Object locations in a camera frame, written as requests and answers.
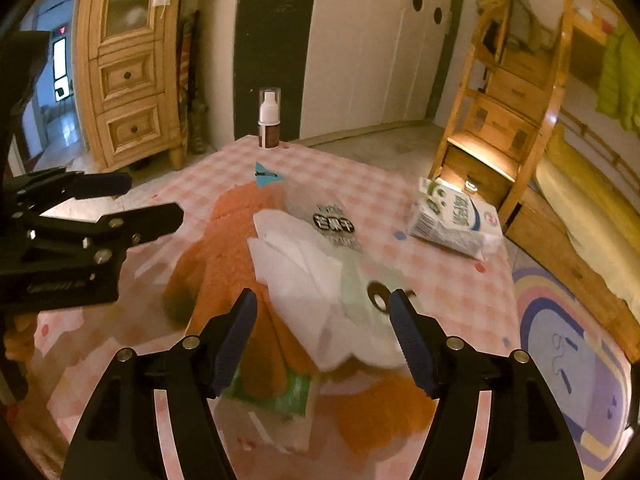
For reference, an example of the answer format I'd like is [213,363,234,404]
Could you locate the pink checked tablecloth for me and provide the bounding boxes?
[25,135,521,480]

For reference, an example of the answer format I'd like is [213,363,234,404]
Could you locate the green packet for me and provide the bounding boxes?
[220,365,321,416]

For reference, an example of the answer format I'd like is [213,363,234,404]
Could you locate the white brown spray bottle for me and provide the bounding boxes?
[257,87,282,150]

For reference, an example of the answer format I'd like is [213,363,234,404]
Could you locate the wooden stair drawers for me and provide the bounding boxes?
[432,0,573,226]

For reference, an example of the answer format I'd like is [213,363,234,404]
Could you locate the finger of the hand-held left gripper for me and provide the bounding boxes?
[25,203,185,276]
[5,170,133,218]

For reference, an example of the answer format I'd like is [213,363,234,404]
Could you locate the wooden cabinet with drawers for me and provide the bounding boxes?
[75,0,193,171]

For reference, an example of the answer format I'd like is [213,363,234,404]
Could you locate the white green milk carton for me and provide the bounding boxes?
[405,176,503,261]

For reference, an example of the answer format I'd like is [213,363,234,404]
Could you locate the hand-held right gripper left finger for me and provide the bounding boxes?
[60,287,259,480]

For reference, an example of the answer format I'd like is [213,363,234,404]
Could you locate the green puffer jacket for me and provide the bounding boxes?
[595,25,640,133]

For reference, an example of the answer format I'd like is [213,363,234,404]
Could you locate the blue triangular wrapper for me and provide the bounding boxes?
[252,161,283,190]

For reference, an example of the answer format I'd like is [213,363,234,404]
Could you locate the wooden bunk bed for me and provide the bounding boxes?
[500,0,640,356]

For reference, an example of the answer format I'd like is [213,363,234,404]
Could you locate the clear snack bag black label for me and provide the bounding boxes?
[282,180,418,366]

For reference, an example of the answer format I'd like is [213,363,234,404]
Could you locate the purple rainbow rug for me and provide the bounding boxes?
[510,265,636,476]

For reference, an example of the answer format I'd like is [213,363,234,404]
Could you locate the white and black wardrobe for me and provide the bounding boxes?
[232,0,471,143]

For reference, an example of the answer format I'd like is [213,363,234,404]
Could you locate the white tissue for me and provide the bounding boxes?
[247,210,351,371]

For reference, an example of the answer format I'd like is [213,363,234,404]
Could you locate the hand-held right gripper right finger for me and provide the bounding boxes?
[388,288,586,480]

